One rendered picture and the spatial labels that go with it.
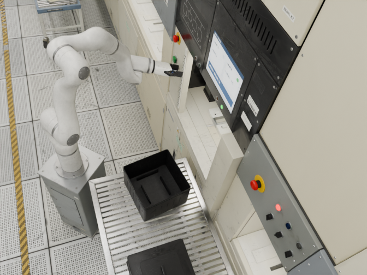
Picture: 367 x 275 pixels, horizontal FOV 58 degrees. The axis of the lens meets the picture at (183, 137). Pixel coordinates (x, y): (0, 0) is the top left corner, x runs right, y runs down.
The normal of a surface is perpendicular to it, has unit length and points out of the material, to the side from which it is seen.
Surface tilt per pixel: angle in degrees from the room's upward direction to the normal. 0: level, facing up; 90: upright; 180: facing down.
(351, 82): 90
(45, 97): 0
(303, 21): 90
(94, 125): 0
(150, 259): 0
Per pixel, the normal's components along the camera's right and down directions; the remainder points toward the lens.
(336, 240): -0.94, 0.21
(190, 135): 0.11, -0.58
